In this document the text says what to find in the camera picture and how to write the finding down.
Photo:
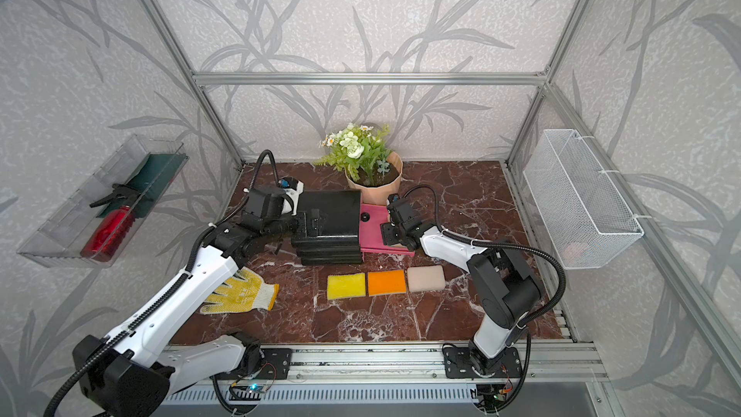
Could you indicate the artificial green flower plant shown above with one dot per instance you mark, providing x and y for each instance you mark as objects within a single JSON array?
[{"x": 359, "y": 150}]

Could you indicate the black mini drawer cabinet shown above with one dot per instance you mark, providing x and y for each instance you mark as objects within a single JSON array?
[{"x": 339, "y": 244}]

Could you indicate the clear plastic wall tray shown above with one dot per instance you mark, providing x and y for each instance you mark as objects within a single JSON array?
[{"x": 93, "y": 226}]

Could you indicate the red handled garden tool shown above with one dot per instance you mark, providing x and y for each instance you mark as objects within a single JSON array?
[{"x": 109, "y": 236}]

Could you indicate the pink item in basket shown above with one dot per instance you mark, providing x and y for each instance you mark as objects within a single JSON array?
[{"x": 574, "y": 252}]

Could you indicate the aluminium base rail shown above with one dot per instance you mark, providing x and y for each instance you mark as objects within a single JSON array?
[{"x": 410, "y": 374}]

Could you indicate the yellow white work glove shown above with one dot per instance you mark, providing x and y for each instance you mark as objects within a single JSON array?
[{"x": 244, "y": 292}]

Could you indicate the beige ribbed flower pot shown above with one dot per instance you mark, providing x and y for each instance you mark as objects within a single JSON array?
[{"x": 377, "y": 195}]

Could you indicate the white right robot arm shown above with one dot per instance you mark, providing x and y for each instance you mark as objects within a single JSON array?
[{"x": 507, "y": 286}]

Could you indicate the aluminium cage frame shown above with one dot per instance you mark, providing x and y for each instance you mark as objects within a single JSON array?
[{"x": 718, "y": 334}]

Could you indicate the white wire mesh basket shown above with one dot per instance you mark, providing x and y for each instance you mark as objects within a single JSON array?
[{"x": 578, "y": 200}]

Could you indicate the dark green pad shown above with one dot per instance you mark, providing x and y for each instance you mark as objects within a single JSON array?
[{"x": 144, "y": 188}]

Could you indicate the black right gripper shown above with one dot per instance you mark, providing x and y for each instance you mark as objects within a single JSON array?
[{"x": 386, "y": 228}]

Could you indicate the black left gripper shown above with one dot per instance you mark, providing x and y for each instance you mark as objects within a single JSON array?
[{"x": 314, "y": 230}]

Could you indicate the pink drawer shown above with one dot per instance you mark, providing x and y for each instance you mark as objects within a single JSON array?
[{"x": 370, "y": 237}]

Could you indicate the bright yellow sponge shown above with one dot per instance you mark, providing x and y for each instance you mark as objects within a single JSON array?
[{"x": 346, "y": 286}]

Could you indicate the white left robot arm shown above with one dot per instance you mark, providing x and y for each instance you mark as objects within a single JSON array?
[{"x": 128, "y": 372}]

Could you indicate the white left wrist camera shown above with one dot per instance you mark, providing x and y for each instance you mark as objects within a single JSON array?
[{"x": 291, "y": 189}]

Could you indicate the orange white sponge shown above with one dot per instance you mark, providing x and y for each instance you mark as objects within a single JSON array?
[{"x": 426, "y": 279}]

